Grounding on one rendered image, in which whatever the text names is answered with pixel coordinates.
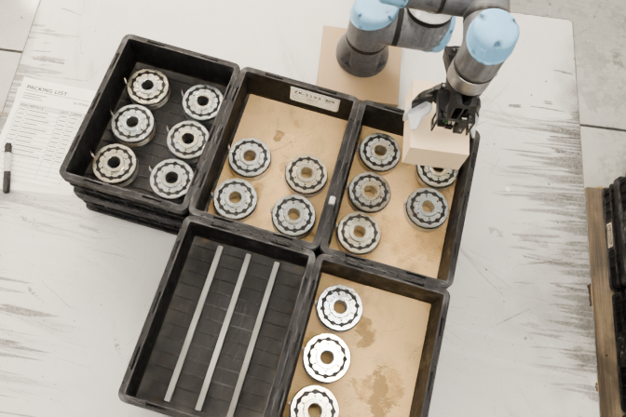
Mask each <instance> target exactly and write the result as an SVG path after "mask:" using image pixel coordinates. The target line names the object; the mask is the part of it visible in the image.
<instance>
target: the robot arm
mask: <svg viewBox="0 0 626 417"><path fill-rule="evenodd" d="M349 17H350V18H349V22H348V26H347V31H346V32H345V33H344V34H343V35H342V36H341V38H340V39H339V41H338V43H337V47H336V51H335V55H336V59H337V61H338V63H339V65H340V66H341V67H342V69H343V70H345V71H346V72H347V73H349V74H352V75H354V76H357V77H370V76H374V75H376V74H379V73H380V72H381V71H382V70H383V69H384V68H385V66H386V64H387V61H388V46H393V47H403V48H409V49H414V50H420V51H423V52H433V53H439V52H441V51H443V50H444V52H443V55H442V59H443V64H444V68H445V71H446V78H445V83H443V82H441V83H440V84H439V85H436V86H435V87H432V88H429V89H426V90H423V91H422V92H420V93H419V94H417V96H416V97H415V98H414V99H413V100H412V102H411V104H410V105H409V106H408V108H407V109H406V111H405V113H404V115H403V119H402V121H406V120H408V119H409V122H410V128H411V130H416V129H417V128H418V127H419V124H420V122H421V120H422V118H423V117H424V116H426V115H428V114H429V113H430V112H431V110H432V103H433V102H434V103H435V104H436V113H435V114H434V116H433V117H432V119H431V124H430V131H432V130H433V129H434V127H435V126H436V124H437V127H442V128H446V129H450V130H451V129H453V133H456V134H462V132H463V131H464V129H466V134H465V136H467V135H468V134H469V132H471V137H472V138H474V137H475V129H476V126H477V124H478V120H479V112H480V109H481V104H482V102H481V99H480V96H481V95H482V94H483V92H484V91H485V90H486V89H487V87H488V86H489V84H490V83H491V81H492V80H493V78H494V77H495V76H497V74H498V71H499V69H500V68H501V66H502V65H503V63H504V62H505V60H506V59H507V58H508V57H509V56H510V54H511V53H512V51H513V50H514V48H515V44H516V43H517V41H518V38H519V35H520V28H519V25H518V24H517V22H516V21H515V18H514V17H513V16H512V15H511V14H510V0H355V2H354V4H353V7H352V8H351V10H350V15H349ZM456 17H461V18H463V39H462V44H461V46H451V47H449V46H447V45H448V43H449V41H450V39H451V37H452V32H453V30H454V29H455V25H456ZM435 116H436V121H435V122H434V118H435Z"/></svg>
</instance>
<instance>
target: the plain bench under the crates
mask: <svg viewBox="0 0 626 417"><path fill-rule="evenodd" d="M354 2H355V0H40V1H39V4H38V7H37V10H36V12H35V15H34V20H33V23H32V26H31V29H30V32H29V34H28V37H27V39H26V42H25V45H24V48H23V51H22V53H21V56H20V61H19V64H18V67H17V70H16V73H15V75H14V78H13V81H12V83H11V86H10V89H9V92H8V94H7V99H6V102H5V105H4V108H3V111H2V113H1V116H0V135H1V133H2V130H3V128H4V125H5V123H6V121H7V118H8V116H9V113H10V111H11V108H12V106H13V104H14V101H15V98H16V95H17V91H18V87H20V86H21V83H22V80H23V78H24V76H25V77H29V78H33V79H37V80H42V81H47V82H51V83H56V84H61V85H66V86H71V87H80V88H85V89H90V90H95V91H97V90H98V88H99V86H100V84H101V82H102V79H103V77H104V75H105V73H106V71H107V69H108V67H109V65H110V63H111V61H112V59H113V57H114V55H115V54H116V50H117V48H118V46H119V44H120V42H121V40H122V38H123V37H124V36H125V35H126V34H135V35H139V36H141V37H145V38H149V39H152V40H156V41H158V42H162V43H166V44H169V45H173V46H176V47H181V48H185V49H189V50H192V51H196V52H198V53H202V54H205V55H209V56H213V57H215V58H219V59H222V60H226V61H232V62H234V63H236V64H238V65H239V67H240V70H241V69H242V68H244V67H252V68H255V69H259V70H262V71H266V72H270V73H272V74H278V75H282V76H285V77H289V78H292V79H295V80H299V81H302V82H306V83H309V84H312V85H317V79H318V71H319V63H320V49H321V40H322V33H323V26H324V25H326V26H333V27H339V28H346V29H347V26H348V22H349V18H350V17H349V15H350V10H351V8H352V7H353V4H354ZM510 14H511V15H512V16H513V17H514V18H515V21H516V22H517V24H518V25H519V28H520V35H519V38H518V41H517V43H516V44H515V48H514V50H513V51H512V53H511V54H510V56H509V57H508V58H507V59H506V60H505V62H504V63H503V65H502V66H501V68H500V69H499V71H498V74H497V76H495V77H494V78H493V80H492V81H491V83H490V84H489V86H488V87H487V89H486V90H485V91H484V92H483V94H482V95H481V96H480V99H481V102H482V104H481V109H480V112H479V120H478V124H477V126H476V129H475V130H477V131H478V132H479V133H480V136H481V139H480V144H479V150H478V154H477V159H476V165H475V169H474V174H473V180H472V185H471V189H470V194H469V203H468V208H467V214H466V219H465V223H464V229H463V234H462V238H461V244H460V249H459V253H458V259H457V264H456V272H455V278H454V282H453V284H452V286H450V287H449V288H448V289H447V290H448V291H449V293H450V302H449V308H448V313H447V318H446V323H445V328H444V333H443V337H442V347H441V352H440V357H439V362H438V367H437V372H436V377H435V382H434V387H433V392H432V397H431V402H430V407H429V416H428V417H601V412H600V399H599V385H598V372H597V359H596V346H595V332H594V319H593V306H592V280H591V267H590V253H589V240H588V227H587V213H586V200H585V187H584V174H583V160H582V147H581V134H580V121H579V107H578V81H577V68H576V54H575V41H574V28H573V21H571V20H566V19H559V18H552V17H545V16H539V15H531V14H524V13H517V12H511V13H510ZM443 52H444V50H443V51H441V52H439V53H433V52H423V51H420V50H414V49H409V48H403V47H402V48H401V73H400V90H399V105H398V107H397V108H399V109H403V110H405V97H406V95H407V92H408V90H409V88H410V86H411V84H412V82H413V79H419V80H427V81H433V82H443V83H445V78H446V71H445V68H444V64H443V59H442V55H443ZM176 238H177V235H173V234H170V233H166V232H163V231H159V230H157V229H153V228H150V227H147V226H143V225H140V224H137V223H134V222H128V221H124V220H121V219H118V218H115V217H112V216H108V215H105V214H101V213H99V212H95V211H92V210H89V209H87V207H86V203H85V202H83V200H82V199H80V198H78V197H77V196H76V195H75V193H74V189H73V192H72V195H58V194H49V193H39V192H30V191H20V190H10V192H9V193H8V194H5V193H3V189H1V188H0V417H170V416H167V415H164V414H161V413H157V412H154V411H151V410H146V409H143V408H139V407H136V406H133V405H130V404H127V403H124V402H122V401H121V400H120V399H119V397H118V390H119V387H120V385H121V383H122V380H123V378H124V375H125V372H126V370H127V367H128V364H129V361H130V359H131V356H132V353H133V351H134V348H135V345H136V343H137V341H138V339H139V336H140V333H141V331H142V328H143V324H144V321H145V320H146V317H147V314H148V312H149V309H150V306H151V304H152V301H153V300H154V297H155V294H156V292H157V287H158V285H159V282H160V280H161V277H162V275H163V273H164V270H165V267H166V265H167V262H168V260H169V257H170V254H171V251H172V248H173V246H174V243H175V241H176Z"/></svg>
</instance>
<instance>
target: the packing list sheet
mask: <svg viewBox="0 0 626 417"><path fill-rule="evenodd" d="M96 92H97V91H95V90H90V89H85V88H80V87H71V86H66V85H61V84H56V83H51V82H47V81H42V80H37V79H33V78H29V77H25V76H24V78H23V80H22V83H21V86H20V87H18V91H17V95H16V98H15V101H14V104H13V106H12V108H11V111H10V113H9V116H8V118H7V121H6V123H5V125H4V128H3V130H2V133H1V135H0V188H1V189H3V177H4V156H5V144H6V143H7V142H10V143H11V145H12V157H11V176H10V177H11V180H10V190H20V191H30V192H39V193H49V194H58V195H72V192H73V189H74V187H73V186H71V185H70V183H69V182H66V181H65V180H64V179H63V178H62V177H61V175H60V173H59V170H60V167H61V164H62V162H63V160H64V157H65V156H66V154H67V152H68V150H69V148H70V146H71V144H72V142H73V140H74V138H75V135H76V133H77V131H78V129H79V127H80V125H81V123H82V121H83V119H84V117H85V115H86V113H87V111H88V108H89V106H90V104H91V102H92V100H93V98H94V96H95V94H96Z"/></svg>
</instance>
